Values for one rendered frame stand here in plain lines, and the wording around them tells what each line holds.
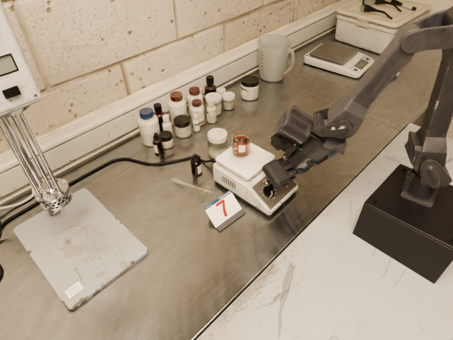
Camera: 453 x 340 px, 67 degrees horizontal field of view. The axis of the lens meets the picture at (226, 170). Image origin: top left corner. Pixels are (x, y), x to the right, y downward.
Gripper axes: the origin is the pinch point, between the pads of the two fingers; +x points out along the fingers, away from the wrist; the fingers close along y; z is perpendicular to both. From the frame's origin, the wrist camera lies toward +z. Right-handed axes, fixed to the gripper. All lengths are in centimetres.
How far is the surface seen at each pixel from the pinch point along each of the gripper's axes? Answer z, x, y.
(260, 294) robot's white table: -19.9, 1.2, 23.5
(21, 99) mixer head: 27, -17, 49
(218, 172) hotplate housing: 9.8, 10.9, 10.6
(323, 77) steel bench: 28, 20, -62
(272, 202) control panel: -4.7, 4.1, 5.9
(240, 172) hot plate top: 5.8, 4.5, 8.9
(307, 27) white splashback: 56, 26, -82
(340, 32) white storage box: 48, 23, -97
